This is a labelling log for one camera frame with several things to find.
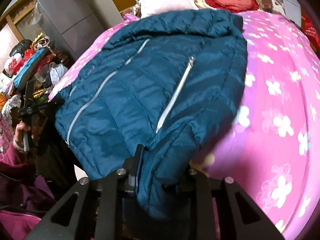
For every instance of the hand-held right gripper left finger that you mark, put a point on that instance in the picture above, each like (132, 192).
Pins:
(135, 161)

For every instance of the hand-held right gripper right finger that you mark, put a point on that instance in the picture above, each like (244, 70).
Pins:
(198, 183)

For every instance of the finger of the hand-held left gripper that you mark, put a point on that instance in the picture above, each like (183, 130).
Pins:
(50, 105)

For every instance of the teal puffer jacket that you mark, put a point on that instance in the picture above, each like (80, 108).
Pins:
(140, 85)

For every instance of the person's left forearm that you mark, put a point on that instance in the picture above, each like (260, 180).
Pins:
(11, 153)

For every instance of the person's left hand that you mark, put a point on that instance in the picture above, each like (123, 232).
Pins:
(21, 135)

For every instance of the white lace cloth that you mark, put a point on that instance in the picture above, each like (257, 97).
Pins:
(11, 107)

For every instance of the blue pouch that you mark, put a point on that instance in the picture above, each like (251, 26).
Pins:
(30, 67)

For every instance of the white plastic bag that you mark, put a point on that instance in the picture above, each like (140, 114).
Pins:
(57, 73)

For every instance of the grey refrigerator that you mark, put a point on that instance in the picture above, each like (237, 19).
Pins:
(67, 20)

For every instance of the person's purple clothing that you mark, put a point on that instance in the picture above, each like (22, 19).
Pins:
(22, 192)

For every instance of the pink floral bedsheet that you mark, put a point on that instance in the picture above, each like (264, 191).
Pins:
(275, 92)

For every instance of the brown patterned blanket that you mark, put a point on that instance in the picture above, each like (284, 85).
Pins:
(131, 11)

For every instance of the red shopping bag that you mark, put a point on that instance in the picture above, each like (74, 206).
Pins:
(312, 28)

